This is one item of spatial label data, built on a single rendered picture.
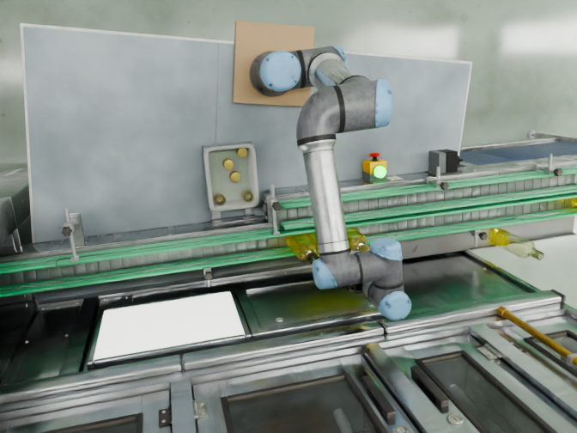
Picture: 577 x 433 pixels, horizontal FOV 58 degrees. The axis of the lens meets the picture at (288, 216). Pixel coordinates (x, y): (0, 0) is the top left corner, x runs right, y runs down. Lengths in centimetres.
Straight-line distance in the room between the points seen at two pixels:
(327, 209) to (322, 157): 12
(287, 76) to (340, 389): 91
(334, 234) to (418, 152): 94
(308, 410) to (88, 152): 113
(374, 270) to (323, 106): 40
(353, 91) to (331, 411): 74
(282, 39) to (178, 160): 55
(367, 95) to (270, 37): 67
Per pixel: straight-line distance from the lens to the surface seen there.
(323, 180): 124
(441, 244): 211
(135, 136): 187
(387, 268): 128
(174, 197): 191
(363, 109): 128
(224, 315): 160
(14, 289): 186
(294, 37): 188
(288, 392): 132
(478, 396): 133
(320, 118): 125
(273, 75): 164
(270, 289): 176
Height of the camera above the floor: 261
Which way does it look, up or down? 70 degrees down
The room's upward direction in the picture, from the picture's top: 136 degrees clockwise
